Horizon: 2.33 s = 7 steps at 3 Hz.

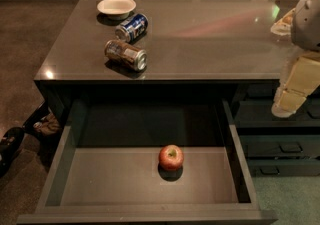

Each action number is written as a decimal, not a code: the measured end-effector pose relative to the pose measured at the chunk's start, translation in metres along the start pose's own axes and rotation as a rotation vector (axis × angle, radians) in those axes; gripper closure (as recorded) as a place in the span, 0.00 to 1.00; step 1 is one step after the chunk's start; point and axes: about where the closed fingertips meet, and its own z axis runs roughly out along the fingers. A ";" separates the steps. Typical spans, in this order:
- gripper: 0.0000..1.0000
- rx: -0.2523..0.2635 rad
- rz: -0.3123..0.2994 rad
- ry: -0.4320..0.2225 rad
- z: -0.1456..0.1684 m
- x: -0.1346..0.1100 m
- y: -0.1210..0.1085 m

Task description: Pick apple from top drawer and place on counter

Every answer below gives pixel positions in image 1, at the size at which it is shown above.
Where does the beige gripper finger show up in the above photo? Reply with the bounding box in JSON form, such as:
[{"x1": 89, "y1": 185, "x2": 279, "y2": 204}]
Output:
[{"x1": 271, "y1": 89, "x2": 306, "y2": 118}]

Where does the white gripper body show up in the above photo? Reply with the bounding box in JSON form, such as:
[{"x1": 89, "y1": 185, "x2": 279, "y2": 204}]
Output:
[{"x1": 281, "y1": 51, "x2": 320, "y2": 97}]

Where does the red apple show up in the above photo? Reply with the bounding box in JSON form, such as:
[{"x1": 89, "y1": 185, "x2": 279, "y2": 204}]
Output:
[{"x1": 158, "y1": 145, "x2": 184, "y2": 171}]

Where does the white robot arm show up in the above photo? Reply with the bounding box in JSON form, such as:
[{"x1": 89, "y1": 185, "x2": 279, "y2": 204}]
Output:
[{"x1": 271, "y1": 0, "x2": 320, "y2": 118}]

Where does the closed upper right drawer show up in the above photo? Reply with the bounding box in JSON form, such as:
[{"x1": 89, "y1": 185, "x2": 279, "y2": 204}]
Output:
[{"x1": 234, "y1": 100, "x2": 320, "y2": 128}]

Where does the closed drawer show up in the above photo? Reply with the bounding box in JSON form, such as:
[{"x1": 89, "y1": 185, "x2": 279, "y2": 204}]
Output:
[
  {"x1": 234, "y1": 100, "x2": 320, "y2": 128},
  {"x1": 247, "y1": 159, "x2": 320, "y2": 177},
  {"x1": 240, "y1": 135, "x2": 320, "y2": 158}
]

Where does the closed middle right drawer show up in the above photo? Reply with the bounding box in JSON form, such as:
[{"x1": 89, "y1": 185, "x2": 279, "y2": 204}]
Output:
[{"x1": 240, "y1": 135, "x2": 320, "y2": 158}]

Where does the closed lower right drawer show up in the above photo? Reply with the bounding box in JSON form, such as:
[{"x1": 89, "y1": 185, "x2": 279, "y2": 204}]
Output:
[{"x1": 247, "y1": 159, "x2": 320, "y2": 177}]

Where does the dark grey counter cabinet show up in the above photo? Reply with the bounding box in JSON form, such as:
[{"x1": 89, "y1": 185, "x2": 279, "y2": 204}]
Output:
[{"x1": 34, "y1": 0, "x2": 320, "y2": 178}]

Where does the open grey top drawer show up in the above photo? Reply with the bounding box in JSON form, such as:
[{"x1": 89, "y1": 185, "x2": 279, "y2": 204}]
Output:
[{"x1": 17, "y1": 100, "x2": 277, "y2": 225}]

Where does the brown silver soda can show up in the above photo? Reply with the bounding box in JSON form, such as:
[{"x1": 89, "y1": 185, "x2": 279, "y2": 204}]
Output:
[{"x1": 104, "y1": 40, "x2": 147, "y2": 72}]

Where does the blue soda can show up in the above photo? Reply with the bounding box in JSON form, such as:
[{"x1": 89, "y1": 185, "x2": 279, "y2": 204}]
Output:
[{"x1": 115, "y1": 13, "x2": 149, "y2": 43}]

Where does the white bowl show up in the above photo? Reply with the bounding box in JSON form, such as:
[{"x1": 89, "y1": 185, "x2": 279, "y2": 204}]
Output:
[{"x1": 97, "y1": 0, "x2": 136, "y2": 20}]

